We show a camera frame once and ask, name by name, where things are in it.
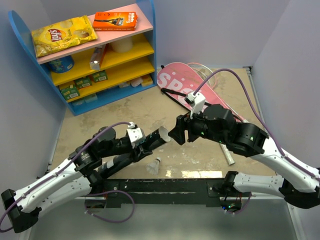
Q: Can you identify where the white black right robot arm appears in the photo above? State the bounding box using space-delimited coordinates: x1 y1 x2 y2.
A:
168 104 320 209

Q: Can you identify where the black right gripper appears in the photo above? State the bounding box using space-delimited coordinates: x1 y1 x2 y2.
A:
168 104 228 145

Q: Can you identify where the pink badminton racket upper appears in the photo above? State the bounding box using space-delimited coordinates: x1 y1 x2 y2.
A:
186 62 251 123

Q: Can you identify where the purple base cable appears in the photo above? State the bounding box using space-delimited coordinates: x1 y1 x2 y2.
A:
84 188 136 223
223 192 254 215

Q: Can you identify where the silver orange foil box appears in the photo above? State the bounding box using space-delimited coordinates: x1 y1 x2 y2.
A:
89 44 107 71

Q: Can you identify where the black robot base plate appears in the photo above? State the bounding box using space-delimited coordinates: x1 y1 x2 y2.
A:
83 177 253 213

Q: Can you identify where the green gum box left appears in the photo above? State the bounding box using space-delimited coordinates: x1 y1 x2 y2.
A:
59 83 80 101

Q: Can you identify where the blue round snack can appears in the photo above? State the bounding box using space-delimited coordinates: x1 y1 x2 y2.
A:
47 55 75 74

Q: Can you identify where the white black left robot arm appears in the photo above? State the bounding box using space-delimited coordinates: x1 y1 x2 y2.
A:
1 122 170 234

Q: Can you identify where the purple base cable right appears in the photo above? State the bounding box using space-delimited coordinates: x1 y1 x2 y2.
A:
223 192 254 215

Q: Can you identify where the black BOKA shuttlecock tube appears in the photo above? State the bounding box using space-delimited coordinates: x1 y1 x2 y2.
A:
97 126 171 179

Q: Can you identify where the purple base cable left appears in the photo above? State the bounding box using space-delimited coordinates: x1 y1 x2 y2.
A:
84 188 136 223

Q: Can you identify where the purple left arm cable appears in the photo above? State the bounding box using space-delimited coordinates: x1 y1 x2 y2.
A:
0 121 133 232

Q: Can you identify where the white shuttlecock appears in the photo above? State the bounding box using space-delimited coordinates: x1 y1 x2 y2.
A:
146 157 161 175

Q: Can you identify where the pink badminton racket lower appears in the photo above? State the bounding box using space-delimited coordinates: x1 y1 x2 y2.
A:
220 144 235 166

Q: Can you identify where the blue wooden shelf unit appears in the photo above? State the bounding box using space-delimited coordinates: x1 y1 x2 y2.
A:
8 0 156 116

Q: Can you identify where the orange Gillette razor box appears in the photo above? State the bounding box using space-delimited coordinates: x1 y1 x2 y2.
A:
92 11 138 32

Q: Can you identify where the pink badminton racket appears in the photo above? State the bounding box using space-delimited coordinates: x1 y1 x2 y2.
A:
186 62 251 123
220 144 235 166

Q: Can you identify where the pink SPORT racket bag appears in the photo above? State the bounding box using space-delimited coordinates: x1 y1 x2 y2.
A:
156 62 248 123

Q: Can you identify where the green gum box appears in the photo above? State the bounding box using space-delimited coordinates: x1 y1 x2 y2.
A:
74 76 92 89
59 83 80 101
91 70 108 83

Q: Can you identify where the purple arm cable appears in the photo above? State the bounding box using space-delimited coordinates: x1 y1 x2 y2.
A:
0 121 133 232
192 68 320 182

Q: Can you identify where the white paper roll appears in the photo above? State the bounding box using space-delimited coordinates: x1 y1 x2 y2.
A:
110 36 133 53

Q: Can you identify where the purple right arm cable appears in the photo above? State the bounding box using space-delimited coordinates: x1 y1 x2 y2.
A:
192 68 320 182

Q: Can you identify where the yellow Lays chips bag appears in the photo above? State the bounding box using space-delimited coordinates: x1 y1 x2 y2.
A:
31 15 98 58

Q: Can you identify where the green gum box right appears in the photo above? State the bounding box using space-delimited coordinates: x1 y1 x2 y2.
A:
91 70 108 83

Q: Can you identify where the green gum box middle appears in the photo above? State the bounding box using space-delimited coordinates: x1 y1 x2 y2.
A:
74 76 92 89

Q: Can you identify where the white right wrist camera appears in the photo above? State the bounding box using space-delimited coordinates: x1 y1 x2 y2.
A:
184 91 206 119

